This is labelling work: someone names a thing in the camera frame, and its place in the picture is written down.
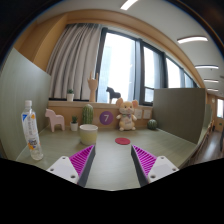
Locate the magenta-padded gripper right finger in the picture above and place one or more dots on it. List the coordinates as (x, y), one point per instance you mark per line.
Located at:
(160, 168)

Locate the clear plastic water bottle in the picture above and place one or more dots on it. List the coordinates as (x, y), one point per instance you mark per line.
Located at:
(31, 133)

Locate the ceiling light strips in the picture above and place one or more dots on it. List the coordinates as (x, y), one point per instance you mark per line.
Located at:
(192, 39)

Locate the round green cactus figure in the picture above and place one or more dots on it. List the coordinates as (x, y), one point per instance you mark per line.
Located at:
(152, 124)

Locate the pink wooden horse figure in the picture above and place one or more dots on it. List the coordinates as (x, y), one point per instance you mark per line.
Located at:
(53, 118)

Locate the dark-framed window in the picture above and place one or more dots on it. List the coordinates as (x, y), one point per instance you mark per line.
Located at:
(120, 63)

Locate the small plant in white pot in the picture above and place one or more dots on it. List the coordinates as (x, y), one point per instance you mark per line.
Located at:
(70, 96)

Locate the wooden hand model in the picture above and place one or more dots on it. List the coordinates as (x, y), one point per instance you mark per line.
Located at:
(93, 88)

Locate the small succulent in white pot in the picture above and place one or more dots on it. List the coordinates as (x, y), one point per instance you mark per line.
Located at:
(74, 126)

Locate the white wall socket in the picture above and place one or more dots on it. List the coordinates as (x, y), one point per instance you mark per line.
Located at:
(138, 114)
(147, 114)

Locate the black horse figure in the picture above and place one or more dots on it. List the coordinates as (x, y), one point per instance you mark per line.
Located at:
(112, 93)

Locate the beige plush mouse toy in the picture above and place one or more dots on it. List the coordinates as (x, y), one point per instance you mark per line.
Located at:
(127, 115)

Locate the white and yellow cup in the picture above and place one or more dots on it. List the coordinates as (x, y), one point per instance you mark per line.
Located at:
(88, 134)

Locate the grey-green desk partition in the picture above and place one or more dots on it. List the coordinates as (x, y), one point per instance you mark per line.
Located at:
(20, 100)
(180, 111)

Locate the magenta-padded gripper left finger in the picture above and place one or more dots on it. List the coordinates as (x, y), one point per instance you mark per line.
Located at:
(63, 168)

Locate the round purple number sign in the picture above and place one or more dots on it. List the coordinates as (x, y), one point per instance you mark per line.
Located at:
(106, 118)

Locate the grey pleated curtain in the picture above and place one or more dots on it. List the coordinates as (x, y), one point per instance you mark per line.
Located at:
(71, 60)

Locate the flat round red coaster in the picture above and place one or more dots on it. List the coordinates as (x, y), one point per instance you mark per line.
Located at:
(122, 141)

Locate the tall green cactus figure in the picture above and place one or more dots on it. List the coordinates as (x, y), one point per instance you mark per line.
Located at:
(88, 114)

